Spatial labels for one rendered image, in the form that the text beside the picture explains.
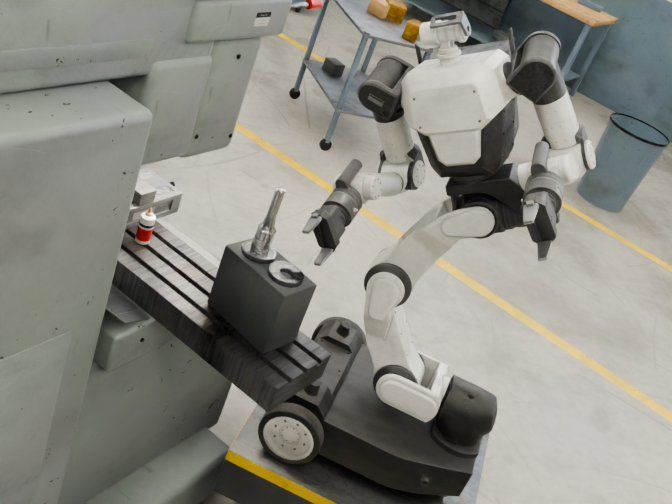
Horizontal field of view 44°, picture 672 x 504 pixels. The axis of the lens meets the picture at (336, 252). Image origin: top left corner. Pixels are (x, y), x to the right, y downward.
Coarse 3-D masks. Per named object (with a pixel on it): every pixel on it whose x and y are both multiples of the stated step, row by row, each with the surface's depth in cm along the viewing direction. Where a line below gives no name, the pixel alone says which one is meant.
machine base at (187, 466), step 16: (208, 432) 284; (176, 448) 274; (192, 448) 276; (208, 448) 278; (224, 448) 281; (160, 464) 266; (176, 464) 268; (192, 464) 270; (208, 464) 273; (128, 480) 257; (144, 480) 259; (160, 480) 261; (176, 480) 263; (192, 480) 266; (208, 480) 276; (96, 496) 248; (112, 496) 250; (128, 496) 252; (144, 496) 254; (160, 496) 256; (176, 496) 261; (192, 496) 272; (208, 496) 285
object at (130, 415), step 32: (160, 352) 230; (192, 352) 246; (96, 384) 212; (128, 384) 226; (160, 384) 241; (192, 384) 258; (224, 384) 278; (96, 416) 222; (128, 416) 236; (160, 416) 253; (192, 416) 272; (96, 448) 232; (128, 448) 248; (160, 448) 266; (64, 480) 227; (96, 480) 243
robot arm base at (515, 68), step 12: (528, 36) 213; (552, 36) 211; (516, 60) 213; (528, 60) 203; (540, 60) 202; (516, 72) 206; (528, 72) 205; (540, 72) 204; (552, 72) 203; (516, 84) 208; (528, 84) 207; (540, 84) 206; (552, 84) 205; (528, 96) 209; (540, 96) 208
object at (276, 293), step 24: (240, 264) 205; (264, 264) 205; (288, 264) 207; (216, 288) 212; (240, 288) 207; (264, 288) 201; (288, 288) 200; (312, 288) 205; (240, 312) 208; (264, 312) 203; (288, 312) 203; (264, 336) 204; (288, 336) 211
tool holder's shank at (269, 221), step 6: (276, 192) 199; (282, 192) 198; (276, 198) 199; (282, 198) 200; (270, 204) 201; (276, 204) 200; (270, 210) 201; (276, 210) 201; (270, 216) 202; (276, 216) 203; (264, 222) 203; (270, 222) 202; (264, 228) 204; (270, 228) 204
